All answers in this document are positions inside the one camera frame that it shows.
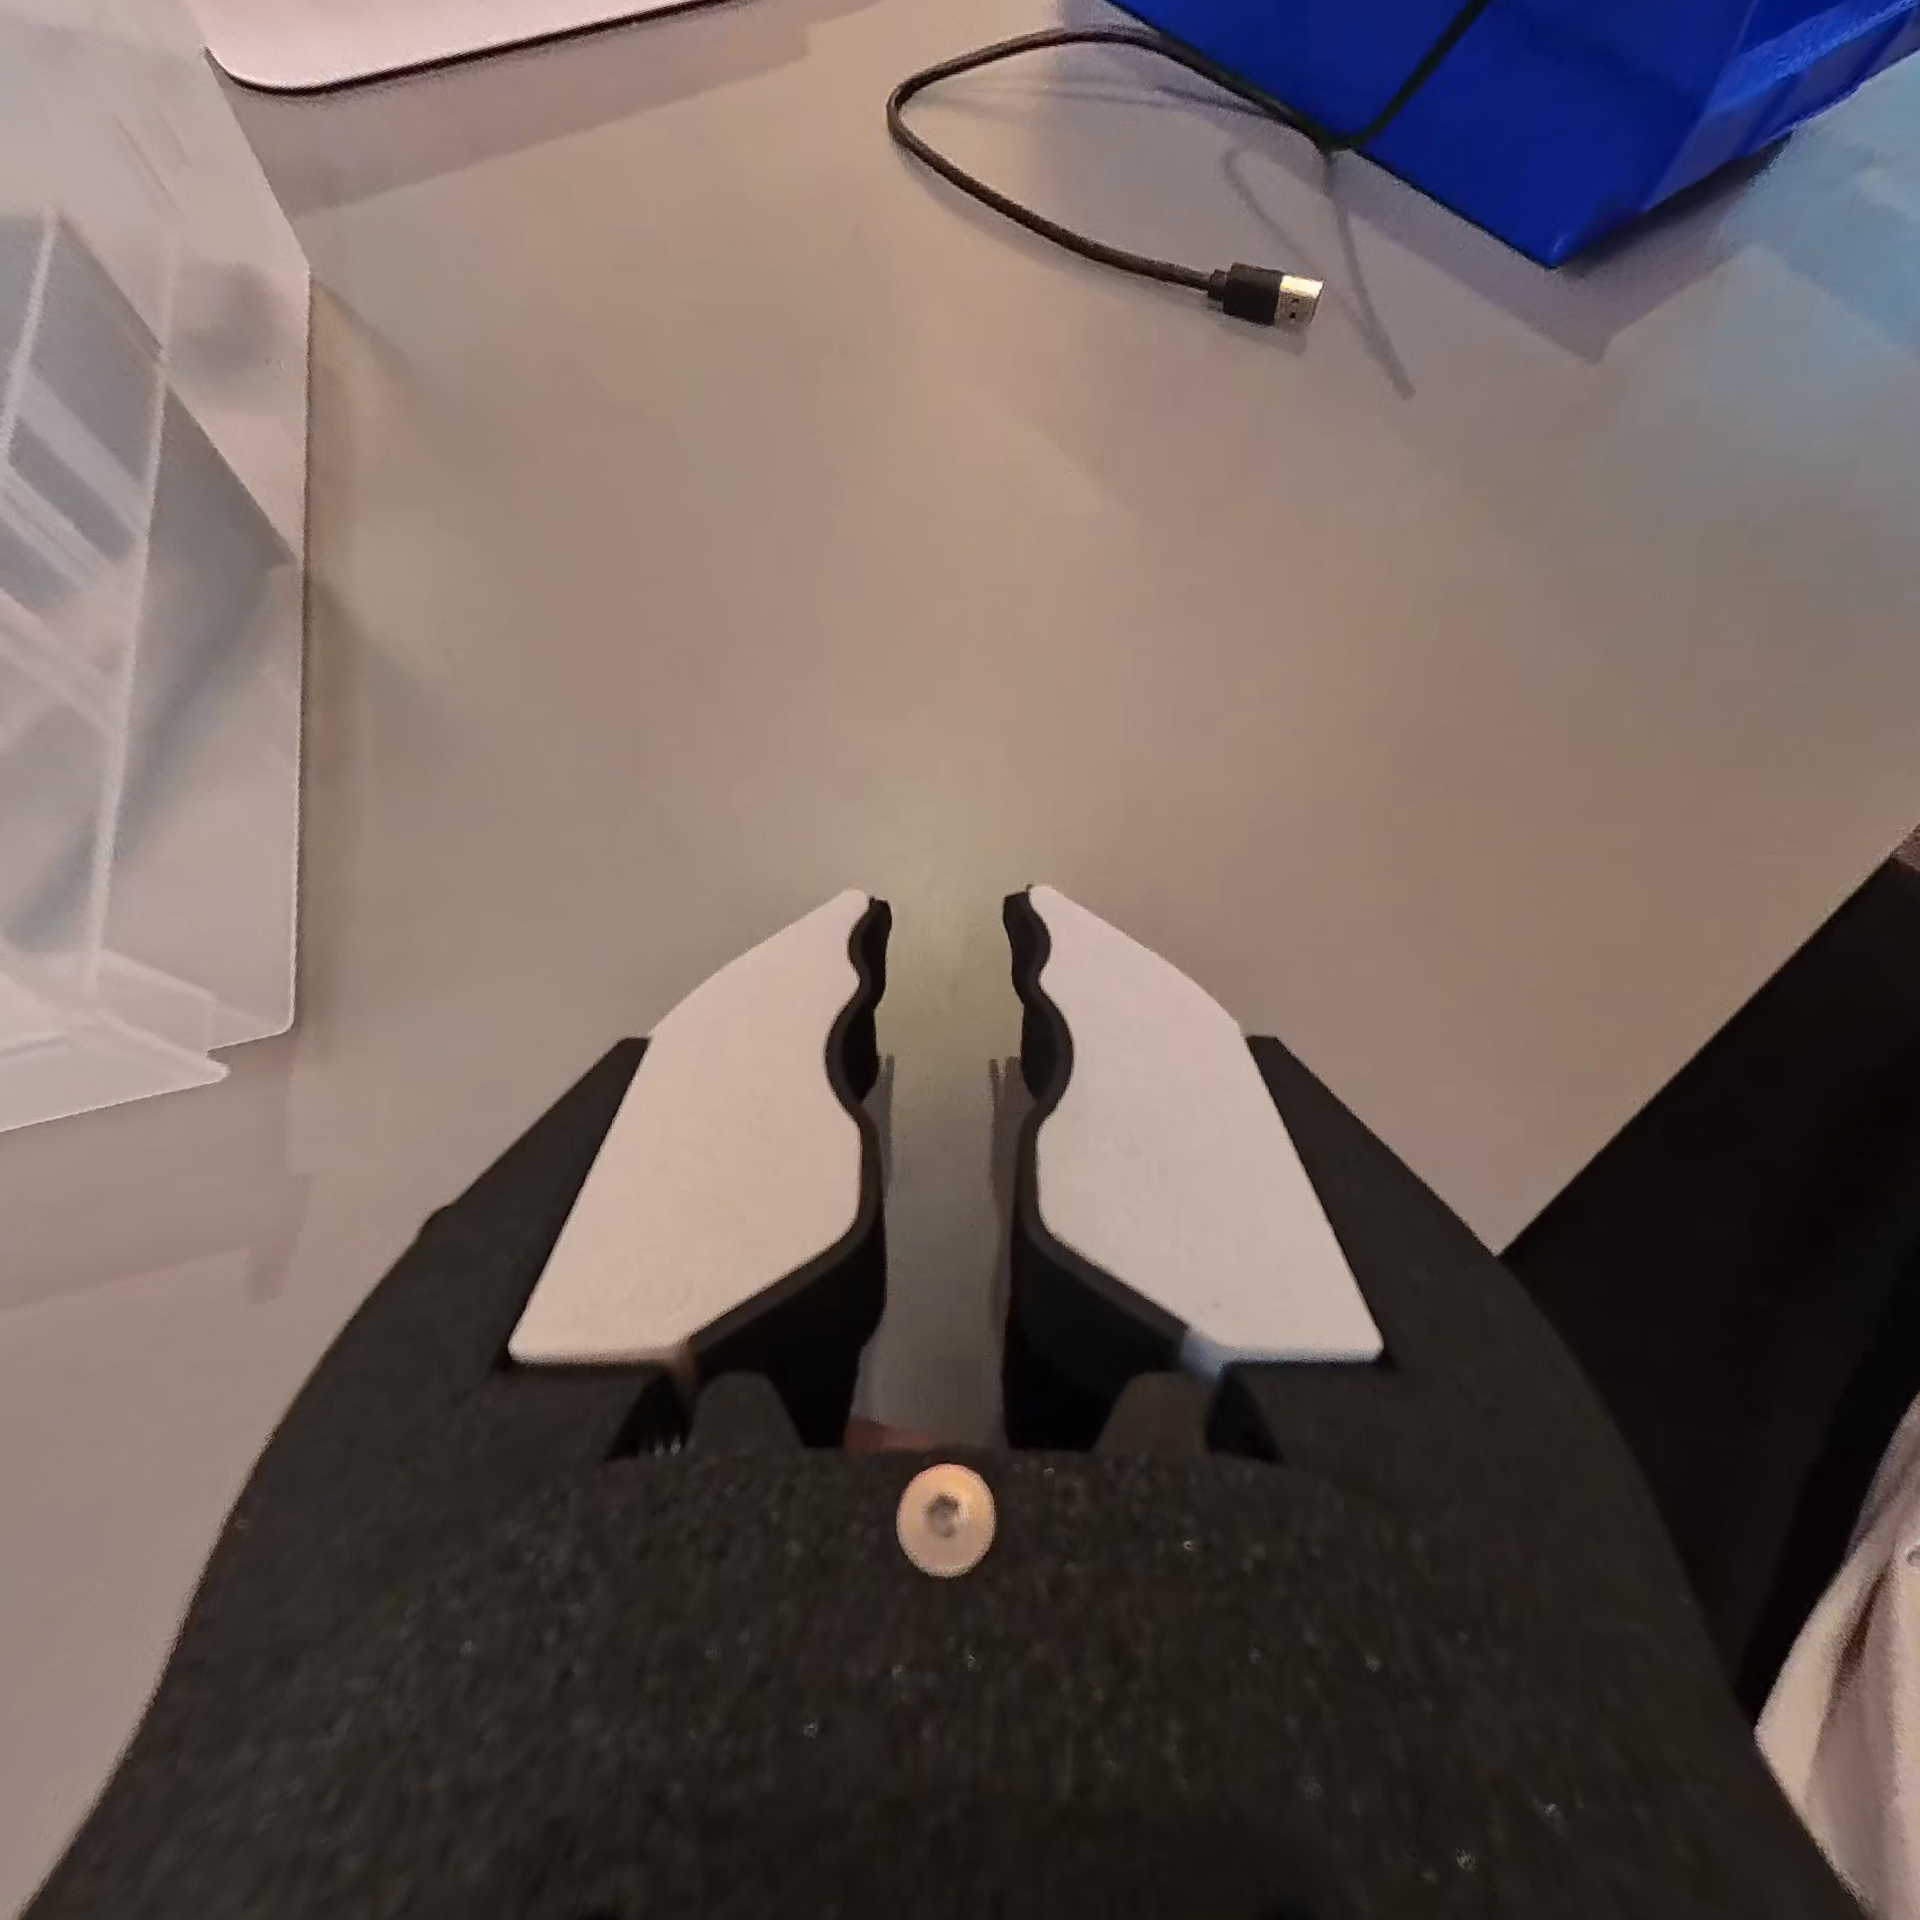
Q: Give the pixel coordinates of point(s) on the clear plastic bin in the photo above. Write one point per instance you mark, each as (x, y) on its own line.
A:
(150, 601)

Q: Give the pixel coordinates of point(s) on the person's dark trousers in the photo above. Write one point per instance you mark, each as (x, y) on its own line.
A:
(1724, 1275)

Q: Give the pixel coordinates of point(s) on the blue plastic bin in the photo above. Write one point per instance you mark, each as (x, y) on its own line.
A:
(1576, 119)

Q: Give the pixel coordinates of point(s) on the white towel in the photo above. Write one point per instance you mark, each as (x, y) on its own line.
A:
(1851, 1725)

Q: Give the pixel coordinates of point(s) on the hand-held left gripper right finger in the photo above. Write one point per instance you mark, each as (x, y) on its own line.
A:
(1200, 1185)

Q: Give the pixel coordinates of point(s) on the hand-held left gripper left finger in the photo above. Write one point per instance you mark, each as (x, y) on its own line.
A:
(705, 1185)

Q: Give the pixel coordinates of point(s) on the white folding stand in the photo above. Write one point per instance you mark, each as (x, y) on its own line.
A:
(450, 39)

